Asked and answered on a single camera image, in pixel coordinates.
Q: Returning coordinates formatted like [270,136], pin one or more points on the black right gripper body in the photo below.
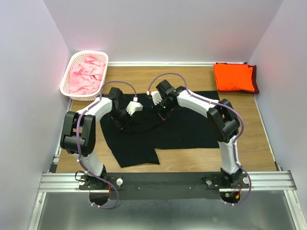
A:
[163,109]

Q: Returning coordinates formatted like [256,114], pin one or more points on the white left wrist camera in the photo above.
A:
[133,107]

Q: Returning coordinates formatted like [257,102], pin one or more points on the pink crumpled t-shirt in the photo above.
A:
[85,78]

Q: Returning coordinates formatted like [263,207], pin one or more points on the aluminium back rail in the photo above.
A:
[159,64]

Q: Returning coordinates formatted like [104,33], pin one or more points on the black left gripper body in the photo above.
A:
[122,117]

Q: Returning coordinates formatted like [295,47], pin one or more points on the black t-shirt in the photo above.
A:
[135,144]

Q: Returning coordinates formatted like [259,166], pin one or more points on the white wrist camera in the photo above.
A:
[133,107]
[156,97]

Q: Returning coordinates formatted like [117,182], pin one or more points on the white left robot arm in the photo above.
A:
[78,135]

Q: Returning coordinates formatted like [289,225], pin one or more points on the aluminium front rail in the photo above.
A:
[254,181]

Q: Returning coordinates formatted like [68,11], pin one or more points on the pink plastic laundry basket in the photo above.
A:
[79,58]

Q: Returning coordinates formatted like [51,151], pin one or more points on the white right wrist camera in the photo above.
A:
[156,97]

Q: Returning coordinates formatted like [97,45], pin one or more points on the maroon folded t-shirt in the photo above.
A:
[256,80]

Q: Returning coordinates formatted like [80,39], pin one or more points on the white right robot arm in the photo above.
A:
[223,122]

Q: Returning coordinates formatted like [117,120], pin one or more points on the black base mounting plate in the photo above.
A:
[146,193]

